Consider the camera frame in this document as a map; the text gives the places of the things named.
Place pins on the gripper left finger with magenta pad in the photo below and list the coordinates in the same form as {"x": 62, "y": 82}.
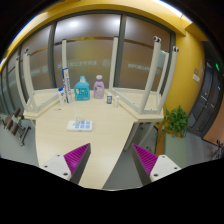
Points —
{"x": 69, "y": 166}

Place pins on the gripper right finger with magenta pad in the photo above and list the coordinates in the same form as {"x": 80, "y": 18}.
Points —
{"x": 151, "y": 167}

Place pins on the white charger plug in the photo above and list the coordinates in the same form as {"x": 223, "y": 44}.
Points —
{"x": 78, "y": 120}

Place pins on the white power strip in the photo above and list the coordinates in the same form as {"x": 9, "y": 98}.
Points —
{"x": 79, "y": 126}

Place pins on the green potted plant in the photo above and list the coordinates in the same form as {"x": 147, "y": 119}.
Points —
{"x": 174, "y": 123}

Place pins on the small white tube bottle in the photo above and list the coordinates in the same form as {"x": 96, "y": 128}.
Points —
{"x": 116, "y": 103}

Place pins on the brown chairs row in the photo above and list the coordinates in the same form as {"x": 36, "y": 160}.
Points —
{"x": 13, "y": 123}

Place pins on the blue detergent bottle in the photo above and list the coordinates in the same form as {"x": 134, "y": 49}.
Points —
{"x": 81, "y": 90}

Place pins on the upturned white table left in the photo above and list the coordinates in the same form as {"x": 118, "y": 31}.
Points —
{"x": 39, "y": 100}

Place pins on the small blue jar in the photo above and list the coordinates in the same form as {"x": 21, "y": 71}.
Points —
{"x": 109, "y": 99}

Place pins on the dark door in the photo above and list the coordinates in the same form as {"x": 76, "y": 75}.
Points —
{"x": 206, "y": 102}

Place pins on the purple detergent bottle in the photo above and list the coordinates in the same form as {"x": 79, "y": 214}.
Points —
{"x": 99, "y": 88}

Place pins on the tall white blue box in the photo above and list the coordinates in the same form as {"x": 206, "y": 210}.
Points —
{"x": 66, "y": 81}

